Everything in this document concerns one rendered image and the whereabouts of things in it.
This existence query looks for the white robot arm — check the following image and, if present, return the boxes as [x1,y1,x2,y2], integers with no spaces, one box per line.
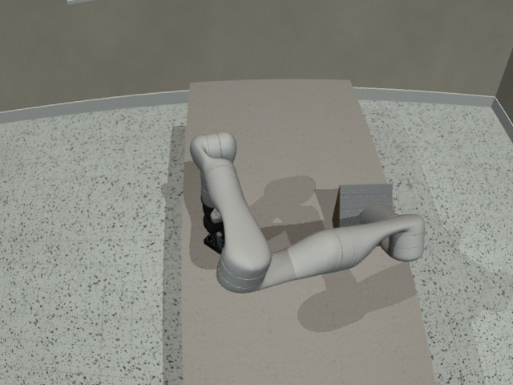
[190,132,425,294]

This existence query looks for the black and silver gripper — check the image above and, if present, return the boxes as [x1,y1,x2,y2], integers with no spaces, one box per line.
[200,186,224,249]

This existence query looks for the black knob box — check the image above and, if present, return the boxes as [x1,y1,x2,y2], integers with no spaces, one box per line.
[204,230,224,254]

